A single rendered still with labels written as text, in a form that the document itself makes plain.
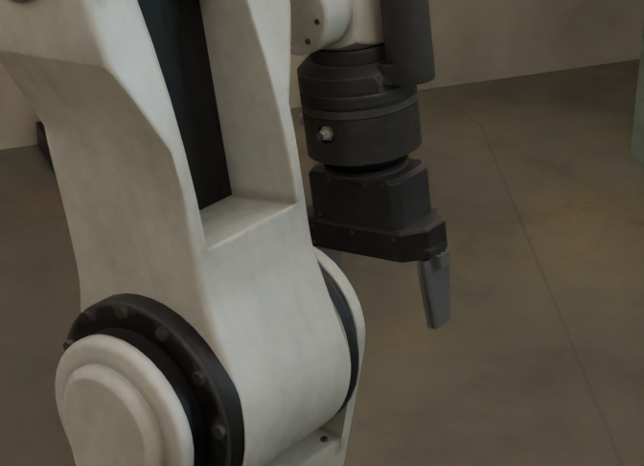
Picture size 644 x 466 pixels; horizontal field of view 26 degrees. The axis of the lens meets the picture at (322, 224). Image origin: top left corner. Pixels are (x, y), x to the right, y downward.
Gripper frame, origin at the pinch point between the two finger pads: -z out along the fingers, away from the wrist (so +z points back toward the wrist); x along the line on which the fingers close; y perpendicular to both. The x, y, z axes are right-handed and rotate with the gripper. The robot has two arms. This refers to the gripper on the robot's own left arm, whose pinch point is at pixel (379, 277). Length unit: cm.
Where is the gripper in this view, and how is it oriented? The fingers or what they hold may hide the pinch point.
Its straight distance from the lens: 110.6
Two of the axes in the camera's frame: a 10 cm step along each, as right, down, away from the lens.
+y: 6.2, -3.5, 7.1
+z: -1.2, -9.3, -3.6
